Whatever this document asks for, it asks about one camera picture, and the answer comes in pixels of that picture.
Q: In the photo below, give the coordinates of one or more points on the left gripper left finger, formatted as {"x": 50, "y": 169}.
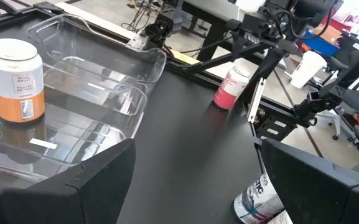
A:
{"x": 58, "y": 202}

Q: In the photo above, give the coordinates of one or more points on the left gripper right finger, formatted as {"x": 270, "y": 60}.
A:
{"x": 322, "y": 199}

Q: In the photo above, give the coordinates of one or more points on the silver soda can black lid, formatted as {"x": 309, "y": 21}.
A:
{"x": 254, "y": 202}

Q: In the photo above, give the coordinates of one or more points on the clear plastic bin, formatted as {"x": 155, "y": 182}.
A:
{"x": 120, "y": 62}
{"x": 73, "y": 130}

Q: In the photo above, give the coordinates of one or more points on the orange and white soda can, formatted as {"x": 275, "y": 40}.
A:
{"x": 14, "y": 93}

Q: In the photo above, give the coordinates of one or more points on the pink and white soda can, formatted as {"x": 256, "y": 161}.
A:
{"x": 229, "y": 93}

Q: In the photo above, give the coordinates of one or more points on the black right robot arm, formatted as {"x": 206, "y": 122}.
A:
{"x": 159, "y": 29}

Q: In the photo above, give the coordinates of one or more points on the black box white labels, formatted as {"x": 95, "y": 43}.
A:
{"x": 275, "y": 127}

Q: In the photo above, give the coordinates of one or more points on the black office chair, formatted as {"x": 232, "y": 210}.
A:
{"x": 356, "y": 101}

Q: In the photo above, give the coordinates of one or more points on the silver extrusion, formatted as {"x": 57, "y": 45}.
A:
{"x": 257, "y": 99}

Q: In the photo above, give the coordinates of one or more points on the white paper cup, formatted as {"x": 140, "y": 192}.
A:
{"x": 306, "y": 68}

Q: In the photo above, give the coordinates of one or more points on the blue plastic bin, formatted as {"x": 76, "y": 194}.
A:
{"x": 320, "y": 46}

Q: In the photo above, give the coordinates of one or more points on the brown cardboard box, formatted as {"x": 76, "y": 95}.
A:
{"x": 327, "y": 32}

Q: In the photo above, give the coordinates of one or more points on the silver angle bracket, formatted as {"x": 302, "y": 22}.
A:
{"x": 135, "y": 40}

